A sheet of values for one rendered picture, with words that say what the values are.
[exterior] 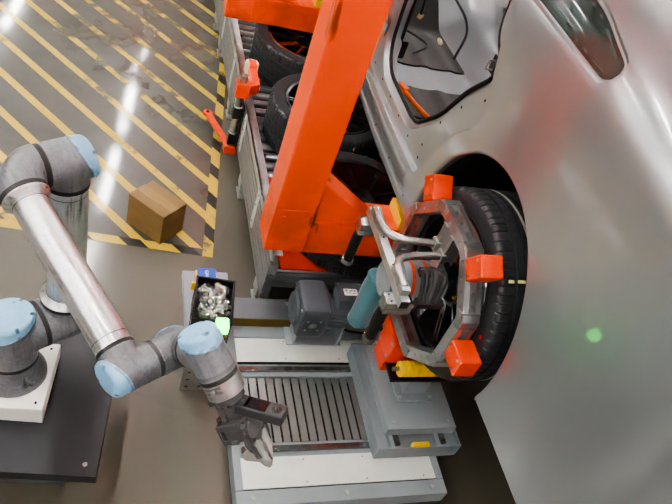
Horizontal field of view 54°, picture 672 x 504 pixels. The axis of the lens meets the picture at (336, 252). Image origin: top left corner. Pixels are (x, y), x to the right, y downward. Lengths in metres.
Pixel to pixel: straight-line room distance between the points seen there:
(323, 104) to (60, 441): 1.35
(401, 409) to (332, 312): 0.47
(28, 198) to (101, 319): 0.34
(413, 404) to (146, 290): 1.27
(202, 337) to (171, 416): 1.26
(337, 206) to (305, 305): 0.41
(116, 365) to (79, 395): 0.87
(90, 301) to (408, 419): 1.49
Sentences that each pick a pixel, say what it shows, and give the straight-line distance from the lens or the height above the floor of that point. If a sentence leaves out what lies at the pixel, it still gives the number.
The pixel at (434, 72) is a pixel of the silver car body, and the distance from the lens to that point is 3.69.
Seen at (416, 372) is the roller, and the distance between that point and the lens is 2.39.
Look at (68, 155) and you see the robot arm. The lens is 1.75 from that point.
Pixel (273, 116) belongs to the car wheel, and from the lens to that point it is 3.49.
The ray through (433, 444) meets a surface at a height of 0.15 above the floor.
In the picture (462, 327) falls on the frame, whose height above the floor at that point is 0.94.
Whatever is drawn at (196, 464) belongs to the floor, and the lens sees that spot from 2.59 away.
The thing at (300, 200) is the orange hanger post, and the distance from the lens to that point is 2.42.
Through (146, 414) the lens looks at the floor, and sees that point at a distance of 2.67.
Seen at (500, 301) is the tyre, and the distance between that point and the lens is 1.99.
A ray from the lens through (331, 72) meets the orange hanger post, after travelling 2.12.
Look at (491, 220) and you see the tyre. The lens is 2.05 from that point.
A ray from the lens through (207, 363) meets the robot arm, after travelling 1.45.
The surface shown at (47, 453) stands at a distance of 2.25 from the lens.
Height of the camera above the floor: 2.28
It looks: 41 degrees down
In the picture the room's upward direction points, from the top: 22 degrees clockwise
